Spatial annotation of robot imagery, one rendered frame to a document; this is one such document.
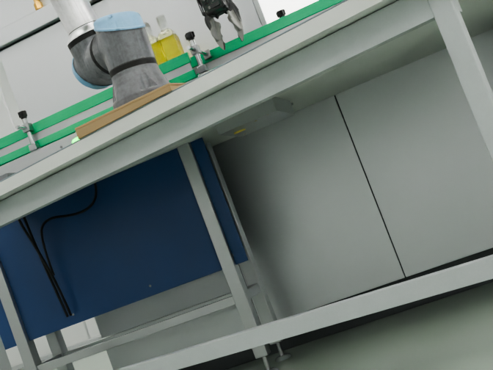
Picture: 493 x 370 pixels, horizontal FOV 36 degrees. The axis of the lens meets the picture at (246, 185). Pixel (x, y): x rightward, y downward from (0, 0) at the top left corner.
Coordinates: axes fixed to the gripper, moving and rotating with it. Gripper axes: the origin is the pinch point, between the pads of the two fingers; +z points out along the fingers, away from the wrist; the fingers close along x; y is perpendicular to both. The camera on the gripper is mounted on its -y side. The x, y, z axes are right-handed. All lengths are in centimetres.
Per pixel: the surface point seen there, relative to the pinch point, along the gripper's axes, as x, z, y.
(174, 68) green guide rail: -19.8, -0.8, -2.2
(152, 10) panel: -27.8, -27.7, -28.4
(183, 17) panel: -19.0, -21.2, -28.3
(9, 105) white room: -264, -109, -327
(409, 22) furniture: 48, 26, 63
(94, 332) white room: -265, 83, -323
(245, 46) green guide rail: 0.3, 0.2, -12.1
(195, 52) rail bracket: -11.3, -1.8, 0.4
